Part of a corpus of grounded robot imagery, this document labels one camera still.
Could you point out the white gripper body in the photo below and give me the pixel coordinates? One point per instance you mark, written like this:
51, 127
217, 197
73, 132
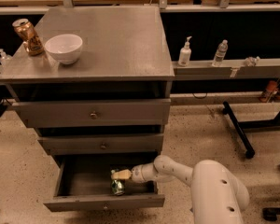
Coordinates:
137, 174

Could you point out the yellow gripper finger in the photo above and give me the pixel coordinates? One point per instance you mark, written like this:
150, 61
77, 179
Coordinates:
122, 175

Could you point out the green soda can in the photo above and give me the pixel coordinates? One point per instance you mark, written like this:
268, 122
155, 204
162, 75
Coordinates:
117, 186

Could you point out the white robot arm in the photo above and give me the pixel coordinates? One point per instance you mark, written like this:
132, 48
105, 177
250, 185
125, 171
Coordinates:
217, 196

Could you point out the middle grey drawer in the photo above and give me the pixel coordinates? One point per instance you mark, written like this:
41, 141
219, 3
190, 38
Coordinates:
109, 143

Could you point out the grey drawer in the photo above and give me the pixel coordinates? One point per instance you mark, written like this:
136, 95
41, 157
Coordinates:
93, 113
109, 143
84, 183

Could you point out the bottom grey drawer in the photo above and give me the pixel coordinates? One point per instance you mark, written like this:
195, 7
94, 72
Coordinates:
84, 183

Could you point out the top grey drawer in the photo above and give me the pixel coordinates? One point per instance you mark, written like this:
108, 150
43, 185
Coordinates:
93, 113

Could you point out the grey drawer cabinet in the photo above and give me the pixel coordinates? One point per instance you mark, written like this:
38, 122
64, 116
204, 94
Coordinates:
124, 57

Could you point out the orange soda can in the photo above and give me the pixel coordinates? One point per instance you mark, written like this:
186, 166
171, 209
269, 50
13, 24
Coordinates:
31, 41

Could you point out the black stand leg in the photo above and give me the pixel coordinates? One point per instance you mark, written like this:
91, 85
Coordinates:
250, 152

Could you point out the white pump bottle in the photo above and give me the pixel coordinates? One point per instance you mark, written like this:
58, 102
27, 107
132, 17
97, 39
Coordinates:
185, 53

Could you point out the black chair base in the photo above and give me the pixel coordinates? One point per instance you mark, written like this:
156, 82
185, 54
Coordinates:
271, 214

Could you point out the white bowl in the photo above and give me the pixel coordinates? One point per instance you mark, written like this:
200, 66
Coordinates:
64, 48

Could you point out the clear water bottle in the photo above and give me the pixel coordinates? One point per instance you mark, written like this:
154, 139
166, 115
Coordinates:
220, 53

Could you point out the orange bottle under shelf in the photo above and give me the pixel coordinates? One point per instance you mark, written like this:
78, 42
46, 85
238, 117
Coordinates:
268, 91

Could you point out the crumpled clear wrapper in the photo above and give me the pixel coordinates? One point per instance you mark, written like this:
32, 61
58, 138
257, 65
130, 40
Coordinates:
251, 61

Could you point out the clear sanitizer bottle left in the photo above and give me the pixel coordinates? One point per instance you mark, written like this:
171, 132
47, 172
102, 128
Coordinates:
4, 58

